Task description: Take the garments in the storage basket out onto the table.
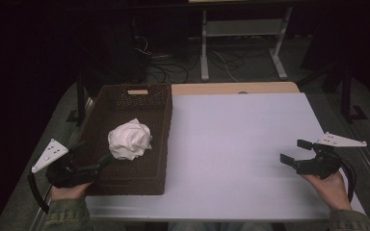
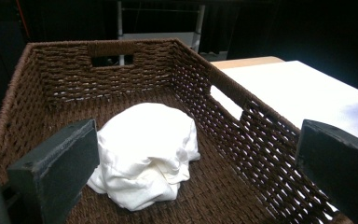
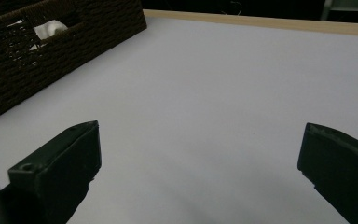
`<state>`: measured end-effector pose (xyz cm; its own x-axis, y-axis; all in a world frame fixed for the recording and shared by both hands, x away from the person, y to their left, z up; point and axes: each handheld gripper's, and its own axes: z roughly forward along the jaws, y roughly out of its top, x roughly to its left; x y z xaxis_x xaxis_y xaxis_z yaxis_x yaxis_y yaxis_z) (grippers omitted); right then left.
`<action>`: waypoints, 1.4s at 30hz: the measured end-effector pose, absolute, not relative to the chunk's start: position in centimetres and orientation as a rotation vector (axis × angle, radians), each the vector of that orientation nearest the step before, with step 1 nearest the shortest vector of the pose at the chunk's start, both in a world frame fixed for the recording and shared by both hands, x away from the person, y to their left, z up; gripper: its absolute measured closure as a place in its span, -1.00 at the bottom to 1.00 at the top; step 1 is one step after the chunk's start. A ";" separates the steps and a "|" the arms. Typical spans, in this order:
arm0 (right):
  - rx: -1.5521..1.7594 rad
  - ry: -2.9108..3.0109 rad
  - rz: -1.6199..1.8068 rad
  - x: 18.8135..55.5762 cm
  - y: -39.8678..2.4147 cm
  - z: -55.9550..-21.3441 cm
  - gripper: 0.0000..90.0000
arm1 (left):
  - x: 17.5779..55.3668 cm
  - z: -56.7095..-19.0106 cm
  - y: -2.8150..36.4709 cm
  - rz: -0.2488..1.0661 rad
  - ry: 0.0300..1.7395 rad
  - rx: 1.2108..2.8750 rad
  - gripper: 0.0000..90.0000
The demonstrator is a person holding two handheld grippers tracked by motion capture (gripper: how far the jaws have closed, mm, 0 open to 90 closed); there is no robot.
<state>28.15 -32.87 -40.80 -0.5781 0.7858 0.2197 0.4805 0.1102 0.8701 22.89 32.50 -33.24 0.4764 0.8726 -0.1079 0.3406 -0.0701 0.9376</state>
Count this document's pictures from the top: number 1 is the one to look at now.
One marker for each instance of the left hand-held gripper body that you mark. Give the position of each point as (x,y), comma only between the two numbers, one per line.
(65,174)

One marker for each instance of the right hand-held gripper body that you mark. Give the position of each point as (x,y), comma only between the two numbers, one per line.
(324,162)

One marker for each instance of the white cloth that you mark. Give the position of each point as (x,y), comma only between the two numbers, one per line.
(129,141)

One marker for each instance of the brown woven basket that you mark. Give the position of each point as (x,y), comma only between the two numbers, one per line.
(131,174)

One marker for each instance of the person's left hand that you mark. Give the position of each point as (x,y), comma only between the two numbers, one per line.
(68,191)

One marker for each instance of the person's right hand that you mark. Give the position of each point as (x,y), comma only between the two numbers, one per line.
(330,190)

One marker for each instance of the black metal stand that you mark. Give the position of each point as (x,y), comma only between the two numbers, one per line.
(81,99)
(347,96)

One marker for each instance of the white metal desk frame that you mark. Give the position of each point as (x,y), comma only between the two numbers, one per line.
(243,28)

